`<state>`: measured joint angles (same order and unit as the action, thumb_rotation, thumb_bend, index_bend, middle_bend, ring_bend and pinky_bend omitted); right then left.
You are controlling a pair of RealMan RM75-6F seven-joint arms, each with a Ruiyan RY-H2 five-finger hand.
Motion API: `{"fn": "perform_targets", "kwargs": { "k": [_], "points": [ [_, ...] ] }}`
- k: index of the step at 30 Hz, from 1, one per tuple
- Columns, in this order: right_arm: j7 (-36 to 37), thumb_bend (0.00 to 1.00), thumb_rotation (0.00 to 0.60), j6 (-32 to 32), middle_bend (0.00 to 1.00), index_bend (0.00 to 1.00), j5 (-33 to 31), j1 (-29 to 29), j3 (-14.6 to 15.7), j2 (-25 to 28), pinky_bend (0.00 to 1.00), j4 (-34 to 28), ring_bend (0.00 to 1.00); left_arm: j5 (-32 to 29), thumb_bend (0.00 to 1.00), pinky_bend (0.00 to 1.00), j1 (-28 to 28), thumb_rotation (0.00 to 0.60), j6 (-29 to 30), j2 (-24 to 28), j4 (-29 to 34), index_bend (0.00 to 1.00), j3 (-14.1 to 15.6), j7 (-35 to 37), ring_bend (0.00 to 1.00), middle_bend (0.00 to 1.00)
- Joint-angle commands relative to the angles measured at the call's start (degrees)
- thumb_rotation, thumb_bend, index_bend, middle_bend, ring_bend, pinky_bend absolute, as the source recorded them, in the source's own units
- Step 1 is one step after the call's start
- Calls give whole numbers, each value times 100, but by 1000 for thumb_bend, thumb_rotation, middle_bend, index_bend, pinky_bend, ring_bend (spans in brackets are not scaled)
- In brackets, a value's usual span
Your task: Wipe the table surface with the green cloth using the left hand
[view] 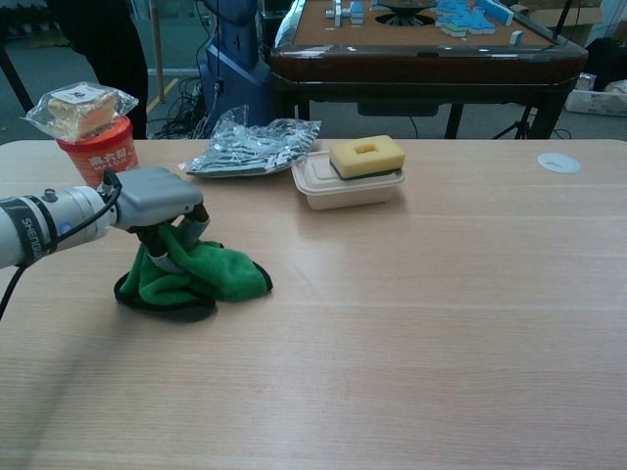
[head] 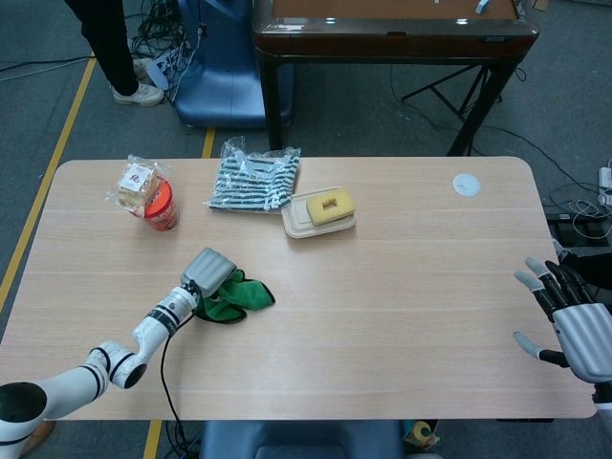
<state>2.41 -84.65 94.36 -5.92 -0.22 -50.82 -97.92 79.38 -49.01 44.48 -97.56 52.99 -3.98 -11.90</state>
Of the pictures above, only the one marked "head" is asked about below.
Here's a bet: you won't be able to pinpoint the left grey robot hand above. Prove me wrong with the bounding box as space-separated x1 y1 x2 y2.
180 247 248 300

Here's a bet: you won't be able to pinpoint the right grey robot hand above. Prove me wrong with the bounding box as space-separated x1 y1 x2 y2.
513 256 612 383

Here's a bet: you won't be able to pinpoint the green microfiber cloth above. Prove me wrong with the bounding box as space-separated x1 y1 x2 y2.
193 269 277 324

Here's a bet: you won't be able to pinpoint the orange instant noodle cup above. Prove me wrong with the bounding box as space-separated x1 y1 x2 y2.
141 175 181 233

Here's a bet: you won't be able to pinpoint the striped shirt in plastic bag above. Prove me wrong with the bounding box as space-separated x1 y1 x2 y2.
206 136 303 216

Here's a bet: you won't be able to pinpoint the beige lidded food container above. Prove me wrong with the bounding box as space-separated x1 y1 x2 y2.
280 186 359 239

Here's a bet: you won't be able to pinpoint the bagged bread slices packet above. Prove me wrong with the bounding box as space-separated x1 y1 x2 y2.
105 153 172 216

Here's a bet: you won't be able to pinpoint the yellow sponge with green pad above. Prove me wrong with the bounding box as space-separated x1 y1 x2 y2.
305 187 358 226

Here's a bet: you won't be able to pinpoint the white power strip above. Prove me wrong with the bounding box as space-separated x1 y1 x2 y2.
598 160 612 207

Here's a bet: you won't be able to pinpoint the yellow tape roll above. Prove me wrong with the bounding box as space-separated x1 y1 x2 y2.
404 420 441 453

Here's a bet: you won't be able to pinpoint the blue robot body base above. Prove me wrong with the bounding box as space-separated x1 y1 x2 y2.
198 419 405 459

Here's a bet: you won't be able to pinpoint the grey table grommet cap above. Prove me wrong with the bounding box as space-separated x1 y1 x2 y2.
452 172 482 197

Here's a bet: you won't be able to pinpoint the person legs black trousers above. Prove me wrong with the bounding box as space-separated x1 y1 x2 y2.
64 0 166 107

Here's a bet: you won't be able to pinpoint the black tripod stand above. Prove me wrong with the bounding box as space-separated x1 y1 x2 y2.
400 64 504 130

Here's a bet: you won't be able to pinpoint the dark wooden mahjong table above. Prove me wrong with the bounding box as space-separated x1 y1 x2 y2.
251 0 539 157

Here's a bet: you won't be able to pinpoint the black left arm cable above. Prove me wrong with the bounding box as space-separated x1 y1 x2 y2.
160 305 200 459

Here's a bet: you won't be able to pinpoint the black floor cable bundle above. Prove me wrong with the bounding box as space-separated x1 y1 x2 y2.
131 0 202 58

